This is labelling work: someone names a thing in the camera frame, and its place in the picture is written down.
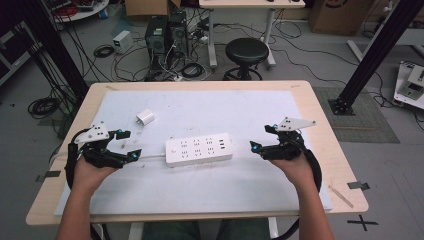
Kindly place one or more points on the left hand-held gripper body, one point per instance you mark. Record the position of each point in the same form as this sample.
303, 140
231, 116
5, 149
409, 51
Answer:
95, 154

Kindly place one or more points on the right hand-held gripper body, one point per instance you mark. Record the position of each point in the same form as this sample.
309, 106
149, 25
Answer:
286, 146

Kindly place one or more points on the person's left hand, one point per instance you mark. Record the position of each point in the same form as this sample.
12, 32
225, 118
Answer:
91, 175

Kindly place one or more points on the person's right hand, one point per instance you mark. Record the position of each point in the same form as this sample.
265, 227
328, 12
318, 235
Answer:
295, 171

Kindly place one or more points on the white charger adapter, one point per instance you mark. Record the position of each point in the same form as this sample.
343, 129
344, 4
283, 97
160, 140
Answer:
145, 117

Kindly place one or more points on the wooden table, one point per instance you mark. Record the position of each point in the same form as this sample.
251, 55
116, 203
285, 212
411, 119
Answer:
333, 160

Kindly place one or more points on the grey tape piece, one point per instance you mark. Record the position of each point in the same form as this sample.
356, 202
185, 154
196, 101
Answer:
358, 185
50, 174

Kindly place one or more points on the white table mat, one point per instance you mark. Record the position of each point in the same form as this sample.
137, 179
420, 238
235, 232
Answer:
200, 190

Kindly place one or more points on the thin wooden stick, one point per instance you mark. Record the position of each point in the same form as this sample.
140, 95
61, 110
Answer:
340, 196

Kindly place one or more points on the white floor power strip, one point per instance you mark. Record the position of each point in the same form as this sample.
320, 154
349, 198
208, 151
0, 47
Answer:
179, 78

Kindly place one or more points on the black round stool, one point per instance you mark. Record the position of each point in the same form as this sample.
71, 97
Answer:
246, 50

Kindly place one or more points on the grey floor mat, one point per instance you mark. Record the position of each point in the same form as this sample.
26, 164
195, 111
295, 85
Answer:
366, 123

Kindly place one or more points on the person's right leg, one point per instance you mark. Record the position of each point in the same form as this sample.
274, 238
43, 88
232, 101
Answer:
243, 230

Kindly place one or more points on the person's leg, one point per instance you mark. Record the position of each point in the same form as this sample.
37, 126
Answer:
243, 230
171, 231

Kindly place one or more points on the person's left leg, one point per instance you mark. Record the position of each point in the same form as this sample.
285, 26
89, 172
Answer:
171, 231

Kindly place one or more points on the white power supply box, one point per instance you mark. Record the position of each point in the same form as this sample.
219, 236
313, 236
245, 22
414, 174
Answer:
122, 41

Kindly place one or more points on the black computer tower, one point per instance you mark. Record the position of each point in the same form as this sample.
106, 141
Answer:
156, 36
178, 33

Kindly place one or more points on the black tape cross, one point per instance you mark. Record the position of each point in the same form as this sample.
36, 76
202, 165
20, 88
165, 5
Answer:
362, 222

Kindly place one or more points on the white desk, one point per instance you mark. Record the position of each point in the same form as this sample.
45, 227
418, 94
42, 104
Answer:
250, 3

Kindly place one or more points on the round white table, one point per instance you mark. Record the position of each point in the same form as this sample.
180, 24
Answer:
83, 11

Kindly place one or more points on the grey metal rack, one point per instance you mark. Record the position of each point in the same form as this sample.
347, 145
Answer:
13, 53

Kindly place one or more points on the large brown cardboard box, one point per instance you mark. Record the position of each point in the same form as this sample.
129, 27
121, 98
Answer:
340, 16

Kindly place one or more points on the white device on floor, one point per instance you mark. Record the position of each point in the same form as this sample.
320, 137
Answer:
411, 85

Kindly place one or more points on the black metal stand post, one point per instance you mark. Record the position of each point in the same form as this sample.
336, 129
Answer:
376, 50
60, 46

